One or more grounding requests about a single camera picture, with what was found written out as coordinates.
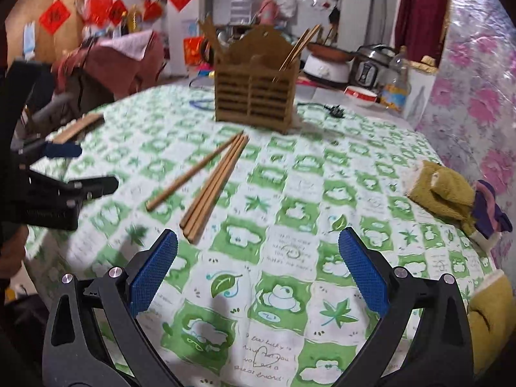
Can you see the bunch of wooden chopsticks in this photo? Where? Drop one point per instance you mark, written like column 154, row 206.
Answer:
column 300, row 48

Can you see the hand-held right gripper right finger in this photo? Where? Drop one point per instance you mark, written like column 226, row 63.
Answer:
column 363, row 267

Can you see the floral mattress in plastic wrap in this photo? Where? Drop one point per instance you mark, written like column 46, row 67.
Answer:
column 475, row 88

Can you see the white electric cooker base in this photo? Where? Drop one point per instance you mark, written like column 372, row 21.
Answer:
column 324, row 70

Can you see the green white checked tablecloth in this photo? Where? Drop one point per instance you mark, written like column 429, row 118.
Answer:
column 290, row 217

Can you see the red gift bag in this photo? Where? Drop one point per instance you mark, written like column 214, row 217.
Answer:
column 195, row 50

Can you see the clear plastic oil bottle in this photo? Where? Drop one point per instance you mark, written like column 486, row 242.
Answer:
column 395, row 88

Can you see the copper frying pan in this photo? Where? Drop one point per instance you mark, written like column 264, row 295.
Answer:
column 330, row 51

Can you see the pink kettle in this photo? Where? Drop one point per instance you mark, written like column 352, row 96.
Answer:
column 267, row 12

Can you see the wooden chopstick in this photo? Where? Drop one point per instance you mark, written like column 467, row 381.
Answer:
column 193, row 172
column 211, row 180
column 215, row 185
column 221, row 188

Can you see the white refrigerator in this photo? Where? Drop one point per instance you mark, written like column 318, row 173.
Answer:
column 183, row 32

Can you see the red diamond paper on door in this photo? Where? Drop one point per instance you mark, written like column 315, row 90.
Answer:
column 54, row 17

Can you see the person's left forearm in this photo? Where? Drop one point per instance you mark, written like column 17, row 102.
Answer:
column 12, row 254

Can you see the wooden chopstick holder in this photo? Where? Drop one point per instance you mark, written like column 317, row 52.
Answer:
column 254, row 96

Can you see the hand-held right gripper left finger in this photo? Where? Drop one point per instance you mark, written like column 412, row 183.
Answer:
column 155, row 267

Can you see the electric pressure cooker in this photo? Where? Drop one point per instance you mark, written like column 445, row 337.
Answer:
column 371, row 68

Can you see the smartphone in brown case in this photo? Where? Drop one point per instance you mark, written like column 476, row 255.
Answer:
column 78, row 128

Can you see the olive plush mitten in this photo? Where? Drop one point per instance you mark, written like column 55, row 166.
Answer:
column 443, row 193
column 494, row 322

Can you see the dark red curtain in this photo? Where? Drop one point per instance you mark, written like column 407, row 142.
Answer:
column 421, row 12

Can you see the purple cloth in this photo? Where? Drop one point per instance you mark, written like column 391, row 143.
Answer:
column 492, row 209

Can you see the red white bowl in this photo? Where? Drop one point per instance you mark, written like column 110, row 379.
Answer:
column 361, row 94

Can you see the red hanging paper decorations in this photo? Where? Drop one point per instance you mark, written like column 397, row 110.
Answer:
column 103, row 6

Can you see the chair with reddish cloth cover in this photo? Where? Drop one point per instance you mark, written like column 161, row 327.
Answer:
column 117, row 56

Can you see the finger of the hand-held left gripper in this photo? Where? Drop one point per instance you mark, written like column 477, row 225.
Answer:
column 62, row 150
column 88, row 185

